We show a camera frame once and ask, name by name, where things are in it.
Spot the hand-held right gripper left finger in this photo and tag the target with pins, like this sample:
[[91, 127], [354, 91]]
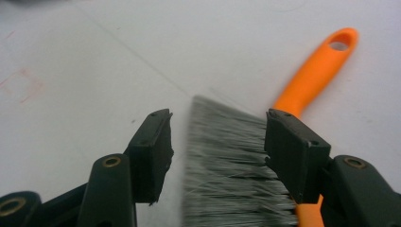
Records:
[[151, 151]]

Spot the white table cover sheet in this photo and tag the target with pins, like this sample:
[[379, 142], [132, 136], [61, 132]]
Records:
[[94, 47]]

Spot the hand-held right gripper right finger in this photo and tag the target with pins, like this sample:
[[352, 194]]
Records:
[[296, 151]]

